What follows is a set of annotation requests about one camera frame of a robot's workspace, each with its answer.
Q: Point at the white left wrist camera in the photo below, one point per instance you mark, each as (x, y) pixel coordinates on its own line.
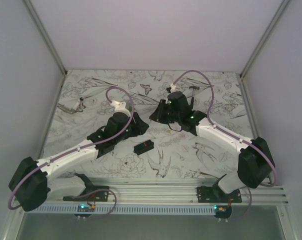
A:
(120, 107)

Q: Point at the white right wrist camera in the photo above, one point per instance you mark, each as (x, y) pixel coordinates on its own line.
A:
(171, 89)

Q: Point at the black fuse box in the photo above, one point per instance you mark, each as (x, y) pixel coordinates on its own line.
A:
(141, 149)

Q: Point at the controller board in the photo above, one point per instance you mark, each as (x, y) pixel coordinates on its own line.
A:
(223, 212)
(84, 211)

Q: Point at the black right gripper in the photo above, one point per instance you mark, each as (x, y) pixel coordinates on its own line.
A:
(157, 115)

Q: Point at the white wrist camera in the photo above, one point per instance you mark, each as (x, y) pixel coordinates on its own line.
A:
(120, 107)
(171, 89)

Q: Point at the small hammer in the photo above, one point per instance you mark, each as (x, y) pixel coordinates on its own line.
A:
(194, 89)

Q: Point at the grey slotted cable duct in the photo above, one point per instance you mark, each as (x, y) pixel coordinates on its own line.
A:
(129, 209)

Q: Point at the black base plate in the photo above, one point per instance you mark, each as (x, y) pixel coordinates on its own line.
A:
(206, 194)
(96, 193)

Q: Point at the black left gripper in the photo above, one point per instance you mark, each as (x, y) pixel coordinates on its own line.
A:
(139, 126)

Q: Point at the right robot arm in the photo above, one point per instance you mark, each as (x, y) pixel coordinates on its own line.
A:
(255, 161)

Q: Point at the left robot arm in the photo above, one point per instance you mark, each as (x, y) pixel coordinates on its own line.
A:
(35, 181)

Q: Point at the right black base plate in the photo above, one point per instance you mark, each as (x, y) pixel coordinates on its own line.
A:
(206, 194)

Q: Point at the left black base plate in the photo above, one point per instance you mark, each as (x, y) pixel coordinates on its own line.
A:
(96, 193)

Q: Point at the left controller board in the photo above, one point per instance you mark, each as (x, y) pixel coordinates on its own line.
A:
(84, 211)

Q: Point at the right controller board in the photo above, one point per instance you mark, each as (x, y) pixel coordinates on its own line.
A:
(223, 212)

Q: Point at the metal clamp tool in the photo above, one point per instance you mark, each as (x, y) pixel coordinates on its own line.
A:
(76, 108)

